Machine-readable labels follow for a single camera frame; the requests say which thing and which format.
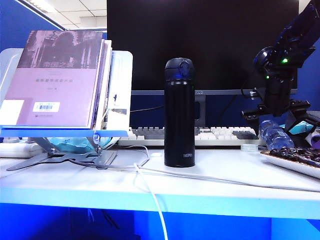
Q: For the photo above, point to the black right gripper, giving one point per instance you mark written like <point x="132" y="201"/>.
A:
<point x="278" y="95"/>

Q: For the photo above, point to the clear mineral water bottle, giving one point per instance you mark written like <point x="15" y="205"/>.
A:
<point x="275" y="136"/>

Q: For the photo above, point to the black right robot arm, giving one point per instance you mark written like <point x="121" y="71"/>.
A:
<point x="300" y="25"/>

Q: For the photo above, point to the purple white cup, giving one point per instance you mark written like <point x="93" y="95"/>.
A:
<point x="315" y="137"/>

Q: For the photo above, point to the black thermos flask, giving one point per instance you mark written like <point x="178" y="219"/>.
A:
<point x="179" y="120"/>

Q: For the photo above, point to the teal white box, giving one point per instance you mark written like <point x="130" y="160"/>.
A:
<point x="303" y="126"/>

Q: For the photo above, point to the black zip pouch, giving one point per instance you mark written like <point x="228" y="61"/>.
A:
<point x="315" y="116"/>

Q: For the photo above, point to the black computer mouse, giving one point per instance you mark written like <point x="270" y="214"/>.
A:
<point x="302" y="141"/>

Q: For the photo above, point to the dark chocolate snacks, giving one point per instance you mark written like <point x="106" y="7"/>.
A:
<point x="295" y="153"/>

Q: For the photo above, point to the white rectangular tray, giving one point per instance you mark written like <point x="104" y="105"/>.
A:
<point x="287" y="163"/>

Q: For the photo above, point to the white grey keyboard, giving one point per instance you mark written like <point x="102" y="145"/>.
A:
<point x="220" y="136"/>

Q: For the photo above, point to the black computer monitor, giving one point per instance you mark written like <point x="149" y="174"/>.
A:
<point x="212" y="37"/>

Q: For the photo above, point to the silver metal book stand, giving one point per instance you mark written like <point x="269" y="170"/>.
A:
<point x="122" y="75"/>

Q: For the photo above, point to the teal tissue pack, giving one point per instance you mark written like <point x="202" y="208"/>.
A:
<point x="72" y="145"/>

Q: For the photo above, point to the pink hardcover book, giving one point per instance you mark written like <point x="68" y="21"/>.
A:
<point x="55" y="95"/>

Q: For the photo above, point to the white power strip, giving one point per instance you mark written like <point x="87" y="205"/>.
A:
<point x="20" y="150"/>

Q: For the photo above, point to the ceiling light panel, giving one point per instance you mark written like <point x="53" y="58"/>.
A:
<point x="37" y="5"/>

